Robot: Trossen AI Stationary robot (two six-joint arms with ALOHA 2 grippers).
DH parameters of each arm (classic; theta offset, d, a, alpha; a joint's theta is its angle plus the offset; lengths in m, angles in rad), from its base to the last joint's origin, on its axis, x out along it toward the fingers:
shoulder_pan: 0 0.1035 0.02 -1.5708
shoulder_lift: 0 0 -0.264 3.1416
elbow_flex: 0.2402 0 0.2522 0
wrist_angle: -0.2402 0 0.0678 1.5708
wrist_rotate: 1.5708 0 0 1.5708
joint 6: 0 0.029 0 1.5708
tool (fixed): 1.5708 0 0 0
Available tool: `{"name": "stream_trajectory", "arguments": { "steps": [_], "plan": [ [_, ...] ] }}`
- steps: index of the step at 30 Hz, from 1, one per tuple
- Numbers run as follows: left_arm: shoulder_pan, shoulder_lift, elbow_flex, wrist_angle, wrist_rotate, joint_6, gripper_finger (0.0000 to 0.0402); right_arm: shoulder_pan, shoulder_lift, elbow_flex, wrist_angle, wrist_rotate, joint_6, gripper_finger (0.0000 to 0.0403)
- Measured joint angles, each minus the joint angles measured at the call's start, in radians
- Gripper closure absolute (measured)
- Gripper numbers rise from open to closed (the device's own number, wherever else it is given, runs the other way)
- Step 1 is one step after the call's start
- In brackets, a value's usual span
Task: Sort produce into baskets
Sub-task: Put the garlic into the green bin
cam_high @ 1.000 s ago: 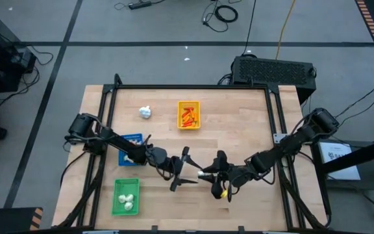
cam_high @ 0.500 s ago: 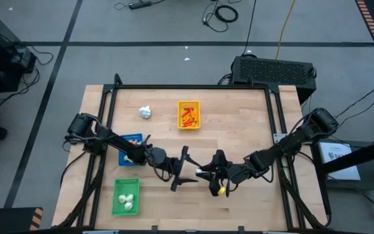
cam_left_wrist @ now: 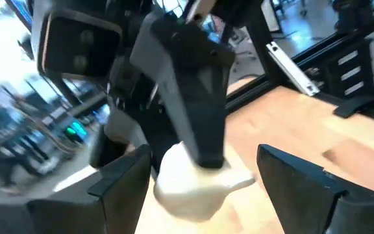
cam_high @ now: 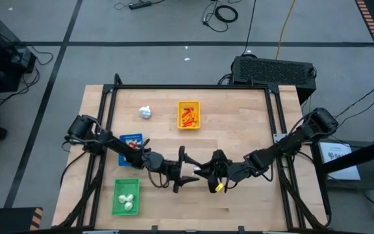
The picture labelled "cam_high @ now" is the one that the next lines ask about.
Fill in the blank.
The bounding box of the coiled black cable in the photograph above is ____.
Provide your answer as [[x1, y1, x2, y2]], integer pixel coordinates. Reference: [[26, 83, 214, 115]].
[[201, 0, 240, 33]]

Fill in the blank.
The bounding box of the white printed paper sheet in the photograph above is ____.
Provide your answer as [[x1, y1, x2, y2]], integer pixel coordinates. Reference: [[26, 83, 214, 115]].
[[318, 142, 362, 181]]

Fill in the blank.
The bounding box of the black power strip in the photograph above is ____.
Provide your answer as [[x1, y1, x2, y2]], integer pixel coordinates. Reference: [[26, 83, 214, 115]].
[[127, 0, 153, 10]]

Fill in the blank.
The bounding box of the black metal table frame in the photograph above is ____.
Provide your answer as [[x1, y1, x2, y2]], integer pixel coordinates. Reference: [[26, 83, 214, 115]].
[[55, 73, 332, 230]]

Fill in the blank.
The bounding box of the green plastic basket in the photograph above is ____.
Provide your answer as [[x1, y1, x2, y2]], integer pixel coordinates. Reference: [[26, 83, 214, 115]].
[[111, 177, 141, 216]]

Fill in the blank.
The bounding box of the black arm base cable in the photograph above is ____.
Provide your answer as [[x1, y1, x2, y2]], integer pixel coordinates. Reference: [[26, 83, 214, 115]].
[[59, 142, 92, 188]]

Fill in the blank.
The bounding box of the black hanging cable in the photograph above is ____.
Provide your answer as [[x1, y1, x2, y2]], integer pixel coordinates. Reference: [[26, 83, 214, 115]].
[[241, 0, 258, 56]]

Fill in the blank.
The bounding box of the black floor cable bundle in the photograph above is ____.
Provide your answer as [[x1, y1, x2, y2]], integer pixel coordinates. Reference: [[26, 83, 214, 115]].
[[0, 44, 55, 108]]

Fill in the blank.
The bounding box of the yellow plastic basket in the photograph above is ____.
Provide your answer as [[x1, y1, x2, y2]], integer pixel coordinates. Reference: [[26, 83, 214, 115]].
[[177, 100, 202, 131]]

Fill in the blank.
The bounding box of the large white garlic bulb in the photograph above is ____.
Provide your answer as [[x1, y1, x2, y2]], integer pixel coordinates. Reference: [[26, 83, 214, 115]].
[[138, 105, 153, 120]]

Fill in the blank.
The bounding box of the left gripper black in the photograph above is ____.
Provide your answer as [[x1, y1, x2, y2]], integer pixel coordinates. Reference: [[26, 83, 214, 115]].
[[164, 146, 203, 193]]

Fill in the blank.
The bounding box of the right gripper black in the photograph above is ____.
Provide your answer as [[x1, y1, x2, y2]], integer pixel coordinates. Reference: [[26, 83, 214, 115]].
[[193, 149, 240, 194]]

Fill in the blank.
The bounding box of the yellow hanging cable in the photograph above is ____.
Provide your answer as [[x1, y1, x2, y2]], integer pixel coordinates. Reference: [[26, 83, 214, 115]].
[[275, 0, 297, 61]]

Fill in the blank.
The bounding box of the dark grey side table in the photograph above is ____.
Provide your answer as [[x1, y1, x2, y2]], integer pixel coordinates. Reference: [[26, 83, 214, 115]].
[[310, 139, 374, 192]]

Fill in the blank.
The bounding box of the black mesh computer case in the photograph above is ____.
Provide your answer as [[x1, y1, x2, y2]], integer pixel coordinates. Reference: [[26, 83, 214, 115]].
[[231, 55, 318, 100]]

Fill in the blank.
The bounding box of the black equipment rack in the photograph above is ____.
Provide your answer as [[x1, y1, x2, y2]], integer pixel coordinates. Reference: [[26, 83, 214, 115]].
[[0, 16, 38, 94]]

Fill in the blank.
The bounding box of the blue plastic basket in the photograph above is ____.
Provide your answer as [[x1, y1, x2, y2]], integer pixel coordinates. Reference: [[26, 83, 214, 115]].
[[118, 133, 144, 167]]

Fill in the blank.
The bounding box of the black metal stand beam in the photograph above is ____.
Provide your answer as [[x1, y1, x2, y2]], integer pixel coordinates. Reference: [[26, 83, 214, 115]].
[[316, 135, 374, 176]]

